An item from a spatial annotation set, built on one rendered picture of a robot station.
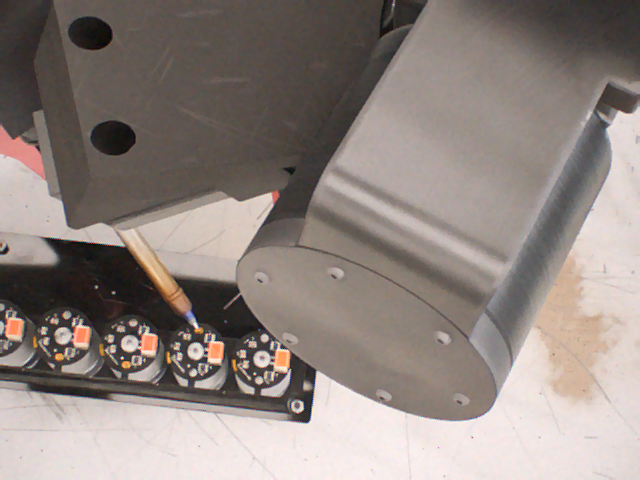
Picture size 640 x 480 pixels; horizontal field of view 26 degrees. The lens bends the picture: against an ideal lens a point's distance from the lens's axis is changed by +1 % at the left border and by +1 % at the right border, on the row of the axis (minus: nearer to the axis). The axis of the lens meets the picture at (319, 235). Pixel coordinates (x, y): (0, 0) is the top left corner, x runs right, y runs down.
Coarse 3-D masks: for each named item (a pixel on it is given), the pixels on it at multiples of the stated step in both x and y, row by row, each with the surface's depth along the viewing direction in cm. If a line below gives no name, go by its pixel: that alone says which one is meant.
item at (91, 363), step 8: (64, 328) 58; (56, 336) 57; (72, 336) 58; (96, 336) 59; (64, 344) 57; (96, 344) 59; (88, 352) 58; (96, 352) 59; (88, 360) 59; (96, 360) 60; (104, 360) 62; (64, 368) 58; (72, 368) 58; (80, 368) 59; (88, 368) 60; (96, 368) 61
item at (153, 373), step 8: (128, 336) 57; (136, 336) 58; (120, 344) 58; (136, 344) 57; (160, 344) 58; (128, 352) 57; (160, 352) 59; (160, 360) 59; (152, 368) 59; (160, 368) 60; (120, 376) 59; (136, 376) 58; (144, 376) 59; (152, 376) 60; (160, 376) 61
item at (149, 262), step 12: (132, 240) 56; (144, 240) 57; (132, 252) 56; (144, 252) 56; (144, 264) 56; (156, 264) 57; (156, 276) 57; (168, 276) 57; (168, 288) 57; (180, 288) 57; (168, 300) 57; (180, 300) 57; (180, 312) 57
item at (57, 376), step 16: (0, 368) 57; (16, 368) 57; (32, 368) 57; (64, 384) 57; (80, 384) 57; (96, 384) 57; (112, 384) 57; (128, 384) 57; (144, 384) 57; (160, 384) 57; (192, 384) 57; (208, 400) 57; (224, 400) 57; (240, 400) 57; (256, 400) 57; (272, 400) 57
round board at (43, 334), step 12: (48, 312) 58; (60, 312) 58; (72, 312) 58; (48, 324) 58; (60, 324) 58; (72, 324) 58; (84, 324) 58; (36, 336) 57; (48, 336) 57; (36, 348) 57; (48, 348) 57; (60, 348) 57; (72, 348) 57; (84, 348) 57; (48, 360) 57; (60, 360) 57; (72, 360) 57
